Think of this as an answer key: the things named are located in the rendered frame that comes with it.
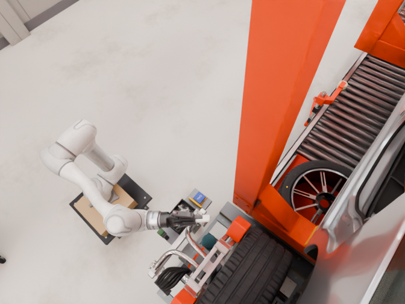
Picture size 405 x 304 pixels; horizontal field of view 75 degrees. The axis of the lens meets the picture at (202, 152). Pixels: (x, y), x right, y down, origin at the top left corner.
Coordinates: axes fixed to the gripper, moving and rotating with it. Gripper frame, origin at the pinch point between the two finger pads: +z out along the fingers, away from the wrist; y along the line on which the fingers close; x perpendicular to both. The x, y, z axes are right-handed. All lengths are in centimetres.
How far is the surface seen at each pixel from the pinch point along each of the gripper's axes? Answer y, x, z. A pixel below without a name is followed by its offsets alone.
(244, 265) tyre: -5.8, -19.6, 17.8
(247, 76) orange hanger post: 67, 7, 23
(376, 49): -18, 178, 147
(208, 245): -40.6, 6.3, -2.8
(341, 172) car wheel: -55, 68, 93
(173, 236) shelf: -63, 24, -32
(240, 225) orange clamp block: -4.3, -1.6, 17.2
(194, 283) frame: -10.2, -25.4, -4.0
